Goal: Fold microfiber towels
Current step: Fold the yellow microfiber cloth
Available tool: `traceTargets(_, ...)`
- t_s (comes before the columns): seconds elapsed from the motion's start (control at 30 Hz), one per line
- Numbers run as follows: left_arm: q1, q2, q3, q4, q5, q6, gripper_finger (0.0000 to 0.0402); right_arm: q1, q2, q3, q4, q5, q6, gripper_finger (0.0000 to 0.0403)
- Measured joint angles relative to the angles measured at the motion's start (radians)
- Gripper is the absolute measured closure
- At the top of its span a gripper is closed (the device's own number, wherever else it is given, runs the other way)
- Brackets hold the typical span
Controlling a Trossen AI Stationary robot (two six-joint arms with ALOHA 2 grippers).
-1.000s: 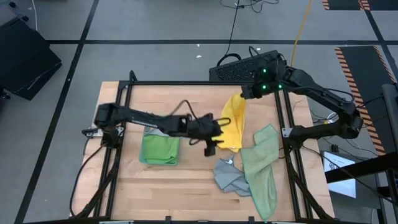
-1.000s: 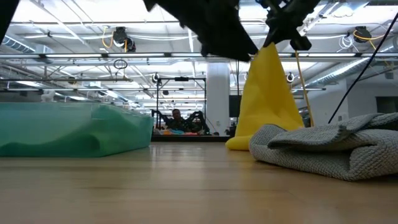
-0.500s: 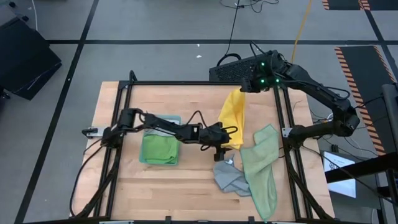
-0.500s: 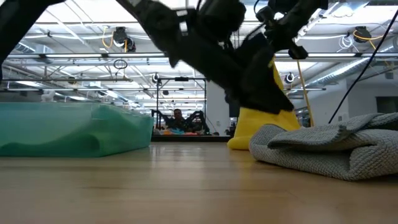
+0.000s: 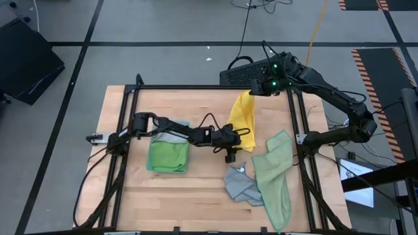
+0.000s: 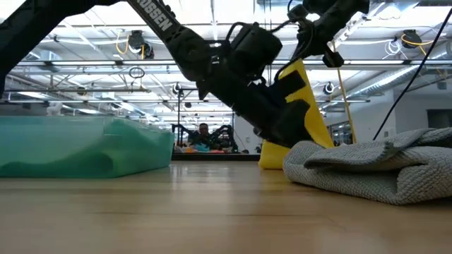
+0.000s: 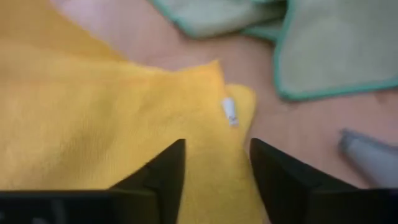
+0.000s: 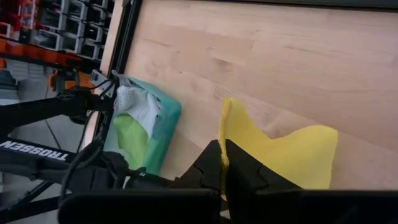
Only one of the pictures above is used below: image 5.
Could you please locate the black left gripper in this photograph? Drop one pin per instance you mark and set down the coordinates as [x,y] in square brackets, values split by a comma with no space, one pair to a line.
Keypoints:
[228,138]

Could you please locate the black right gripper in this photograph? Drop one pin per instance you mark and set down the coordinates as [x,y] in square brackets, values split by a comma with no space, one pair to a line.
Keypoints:
[277,76]

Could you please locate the yellow microfiber towel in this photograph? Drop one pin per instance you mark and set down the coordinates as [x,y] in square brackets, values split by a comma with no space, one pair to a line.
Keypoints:
[243,114]

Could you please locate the small grey ribbed towel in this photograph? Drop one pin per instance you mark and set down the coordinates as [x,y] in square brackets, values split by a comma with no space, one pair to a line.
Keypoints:
[241,187]

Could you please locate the grey microfiber towel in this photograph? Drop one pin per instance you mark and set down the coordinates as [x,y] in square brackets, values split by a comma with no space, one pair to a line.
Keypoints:
[170,138]

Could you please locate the bright green microfiber towel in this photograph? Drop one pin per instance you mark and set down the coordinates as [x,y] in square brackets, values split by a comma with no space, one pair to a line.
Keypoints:
[168,158]

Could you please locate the teal translucent plastic bin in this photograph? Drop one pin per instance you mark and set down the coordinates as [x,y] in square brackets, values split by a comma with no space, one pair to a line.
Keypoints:
[148,168]

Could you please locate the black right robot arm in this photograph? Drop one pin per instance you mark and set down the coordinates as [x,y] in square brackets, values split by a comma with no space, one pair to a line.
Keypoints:
[339,98]

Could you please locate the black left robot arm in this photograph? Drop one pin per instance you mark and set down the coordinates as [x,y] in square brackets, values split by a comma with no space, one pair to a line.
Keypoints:
[170,127]

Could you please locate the pale green microfiber towel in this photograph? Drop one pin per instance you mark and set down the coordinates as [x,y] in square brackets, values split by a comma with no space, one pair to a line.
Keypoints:
[274,192]

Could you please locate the black perforated computer case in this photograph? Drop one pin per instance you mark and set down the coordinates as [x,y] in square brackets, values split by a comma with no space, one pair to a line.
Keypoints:
[241,75]

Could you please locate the black mat with hazard stripes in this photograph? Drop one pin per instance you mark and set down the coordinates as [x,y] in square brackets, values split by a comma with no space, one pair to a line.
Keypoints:
[359,4]
[382,81]

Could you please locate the white printed sheet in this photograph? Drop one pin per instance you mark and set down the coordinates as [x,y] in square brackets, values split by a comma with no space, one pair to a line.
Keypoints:
[359,197]

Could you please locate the black metal stand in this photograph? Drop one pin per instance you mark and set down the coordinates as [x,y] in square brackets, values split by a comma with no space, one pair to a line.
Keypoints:
[385,174]

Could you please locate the large black case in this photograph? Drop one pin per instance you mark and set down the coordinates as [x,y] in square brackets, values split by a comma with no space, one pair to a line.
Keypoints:
[26,65]

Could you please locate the grey padded post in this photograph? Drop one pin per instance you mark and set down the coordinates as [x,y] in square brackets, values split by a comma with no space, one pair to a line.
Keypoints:
[409,114]

